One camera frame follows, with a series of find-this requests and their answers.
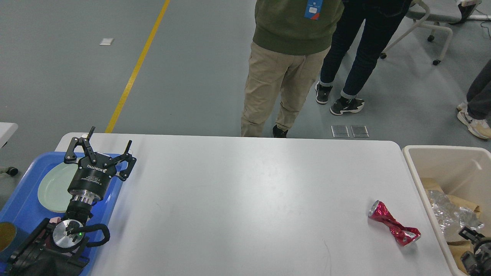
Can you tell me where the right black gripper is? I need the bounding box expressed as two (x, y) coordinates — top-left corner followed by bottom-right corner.
(459, 227), (491, 276)

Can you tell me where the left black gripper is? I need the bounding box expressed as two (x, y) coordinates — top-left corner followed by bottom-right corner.
(63, 126), (137, 204)

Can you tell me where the brown paper bag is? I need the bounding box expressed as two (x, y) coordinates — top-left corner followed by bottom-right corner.
(447, 240), (473, 275)
(420, 177), (443, 192)

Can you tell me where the aluminium foil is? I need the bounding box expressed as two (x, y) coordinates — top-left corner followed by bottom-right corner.
(425, 190), (485, 242)

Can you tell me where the light green plate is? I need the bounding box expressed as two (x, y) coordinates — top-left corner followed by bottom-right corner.
(38, 163), (78, 213)

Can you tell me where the red foil wrapper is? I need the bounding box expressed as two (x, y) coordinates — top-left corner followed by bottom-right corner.
(367, 200), (421, 246)

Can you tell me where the pink mug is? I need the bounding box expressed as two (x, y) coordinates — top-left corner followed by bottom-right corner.
(49, 217), (61, 224)

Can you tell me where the blue-grey mug yellow inside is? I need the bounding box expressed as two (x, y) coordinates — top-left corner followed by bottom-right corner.
(0, 222), (30, 263)

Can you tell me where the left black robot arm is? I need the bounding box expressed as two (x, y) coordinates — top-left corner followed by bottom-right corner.
(1, 128), (137, 276)

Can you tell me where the brown bag in bin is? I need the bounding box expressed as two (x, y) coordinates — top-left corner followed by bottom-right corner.
(447, 195), (481, 214)

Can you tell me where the beige plastic bin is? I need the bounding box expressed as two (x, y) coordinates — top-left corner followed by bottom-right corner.
(402, 145), (491, 276)

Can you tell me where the person in grey trousers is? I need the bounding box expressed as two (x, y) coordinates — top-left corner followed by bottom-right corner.
(456, 61), (491, 140)

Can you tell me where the right white office chair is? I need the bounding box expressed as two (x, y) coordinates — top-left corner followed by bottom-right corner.
(379, 0), (482, 66)

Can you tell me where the person in khaki trousers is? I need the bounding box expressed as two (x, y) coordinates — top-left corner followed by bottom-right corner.
(241, 0), (344, 138)

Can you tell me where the person in dark jeans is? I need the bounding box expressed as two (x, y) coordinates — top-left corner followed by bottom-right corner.
(315, 0), (412, 116)

